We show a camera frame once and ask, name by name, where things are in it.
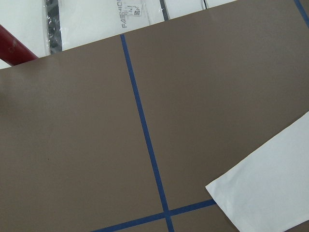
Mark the white printed t-shirt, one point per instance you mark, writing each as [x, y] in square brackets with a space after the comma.
[268, 191]

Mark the white folded paper sheet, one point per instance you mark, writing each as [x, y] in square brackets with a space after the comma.
[178, 8]

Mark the clear plastic garment bag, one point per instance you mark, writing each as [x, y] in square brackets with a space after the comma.
[72, 23]

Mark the red cylinder post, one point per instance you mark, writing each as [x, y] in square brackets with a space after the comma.
[12, 51]

